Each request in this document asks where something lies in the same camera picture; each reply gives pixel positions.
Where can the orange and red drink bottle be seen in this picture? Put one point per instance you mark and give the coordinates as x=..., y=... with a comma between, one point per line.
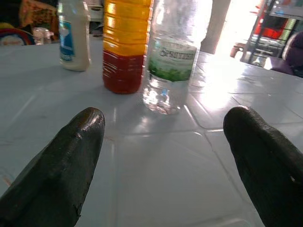
x=124, y=47

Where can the purple chair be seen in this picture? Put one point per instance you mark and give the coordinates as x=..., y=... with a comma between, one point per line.
x=290, y=55

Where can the metal storage shelf rack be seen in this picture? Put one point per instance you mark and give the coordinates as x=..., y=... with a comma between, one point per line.
x=272, y=30

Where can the small clear glass jar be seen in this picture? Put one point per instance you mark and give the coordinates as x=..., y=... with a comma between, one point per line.
x=42, y=35

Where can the clear water bottle green label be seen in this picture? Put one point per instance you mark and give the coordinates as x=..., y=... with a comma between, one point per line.
x=171, y=56

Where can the white bottle blue label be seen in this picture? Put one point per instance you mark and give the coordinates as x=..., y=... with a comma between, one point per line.
x=73, y=35

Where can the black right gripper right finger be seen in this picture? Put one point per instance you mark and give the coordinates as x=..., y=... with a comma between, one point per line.
x=265, y=165

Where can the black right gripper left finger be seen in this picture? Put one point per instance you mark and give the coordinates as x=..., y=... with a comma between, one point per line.
x=56, y=170

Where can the colourful round plate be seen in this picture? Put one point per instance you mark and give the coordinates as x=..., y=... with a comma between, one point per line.
x=14, y=37

